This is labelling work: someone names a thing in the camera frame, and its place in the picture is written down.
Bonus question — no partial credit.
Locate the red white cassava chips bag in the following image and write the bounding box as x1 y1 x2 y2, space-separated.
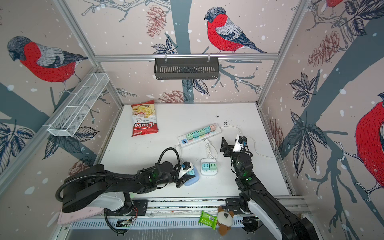
131 100 159 137

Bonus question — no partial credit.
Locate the white mesh wall basket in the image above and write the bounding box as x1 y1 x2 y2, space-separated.
48 73 110 137

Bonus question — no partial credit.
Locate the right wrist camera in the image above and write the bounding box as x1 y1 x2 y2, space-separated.
232 135 248 153

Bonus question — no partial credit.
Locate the white cube power socket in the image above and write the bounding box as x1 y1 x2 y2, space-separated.
200 158 218 176

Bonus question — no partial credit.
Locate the blue cube power socket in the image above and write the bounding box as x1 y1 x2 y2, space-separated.
184 167 200 186

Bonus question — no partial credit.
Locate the brown white plush toy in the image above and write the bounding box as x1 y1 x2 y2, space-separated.
217 207 234 236

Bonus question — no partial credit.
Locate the white cube socket cable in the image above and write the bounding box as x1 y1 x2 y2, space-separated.
204 140 219 160

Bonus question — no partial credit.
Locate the pink plug adapter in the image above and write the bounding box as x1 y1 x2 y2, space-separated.
210 124 217 132

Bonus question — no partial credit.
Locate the white multicolour power strip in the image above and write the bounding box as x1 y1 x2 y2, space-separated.
178 124 222 148

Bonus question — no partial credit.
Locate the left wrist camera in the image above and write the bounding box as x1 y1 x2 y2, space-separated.
178 162 194 179

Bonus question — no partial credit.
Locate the black wire basket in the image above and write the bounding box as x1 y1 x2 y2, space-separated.
154 58 220 80

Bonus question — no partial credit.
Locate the pink tray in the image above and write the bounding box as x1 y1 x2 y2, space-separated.
58 207 104 225

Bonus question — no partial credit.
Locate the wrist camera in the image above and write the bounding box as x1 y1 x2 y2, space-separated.
178 162 194 179
232 135 248 153

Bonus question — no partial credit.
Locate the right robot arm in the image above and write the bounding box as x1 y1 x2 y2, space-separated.
220 136 319 240

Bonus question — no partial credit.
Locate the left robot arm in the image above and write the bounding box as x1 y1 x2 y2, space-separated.
55 147 195 235

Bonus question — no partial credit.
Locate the green wipes packet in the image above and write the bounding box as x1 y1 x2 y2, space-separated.
199 211 217 230

